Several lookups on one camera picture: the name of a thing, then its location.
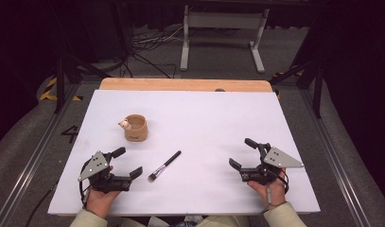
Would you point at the yellow and black floor tape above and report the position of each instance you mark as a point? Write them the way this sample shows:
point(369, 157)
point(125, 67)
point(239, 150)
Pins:
point(49, 90)

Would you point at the tan cup with animal figure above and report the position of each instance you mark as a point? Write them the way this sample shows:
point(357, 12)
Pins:
point(136, 130)

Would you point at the aluminium rail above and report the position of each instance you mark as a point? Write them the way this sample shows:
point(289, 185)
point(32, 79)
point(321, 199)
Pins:
point(336, 164)
point(29, 167)

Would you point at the person's left hand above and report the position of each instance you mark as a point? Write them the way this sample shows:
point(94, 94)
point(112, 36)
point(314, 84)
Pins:
point(100, 201)

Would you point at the person's right hand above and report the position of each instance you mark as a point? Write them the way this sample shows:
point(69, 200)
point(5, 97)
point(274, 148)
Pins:
point(276, 195)

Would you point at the wooden table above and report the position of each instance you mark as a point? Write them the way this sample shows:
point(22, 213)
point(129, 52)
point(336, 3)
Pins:
point(180, 84)

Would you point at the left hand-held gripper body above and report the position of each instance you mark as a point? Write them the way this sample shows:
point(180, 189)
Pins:
point(94, 165)

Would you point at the black makeup brush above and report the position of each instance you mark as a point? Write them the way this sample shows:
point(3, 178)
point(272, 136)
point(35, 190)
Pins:
point(168, 164)

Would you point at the grey metal stand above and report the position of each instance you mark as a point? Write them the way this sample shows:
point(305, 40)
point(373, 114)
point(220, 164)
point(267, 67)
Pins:
point(223, 20)

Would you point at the person's clothing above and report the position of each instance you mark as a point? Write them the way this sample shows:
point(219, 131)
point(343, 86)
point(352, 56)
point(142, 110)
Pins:
point(187, 221)

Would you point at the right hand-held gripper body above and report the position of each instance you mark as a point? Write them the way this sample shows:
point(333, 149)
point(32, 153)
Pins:
point(278, 160)

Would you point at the black stand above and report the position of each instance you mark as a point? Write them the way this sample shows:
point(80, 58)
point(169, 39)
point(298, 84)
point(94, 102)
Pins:
point(318, 91)
point(60, 82)

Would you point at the white board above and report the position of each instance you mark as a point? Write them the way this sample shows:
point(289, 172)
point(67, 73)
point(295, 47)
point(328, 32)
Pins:
point(199, 126)

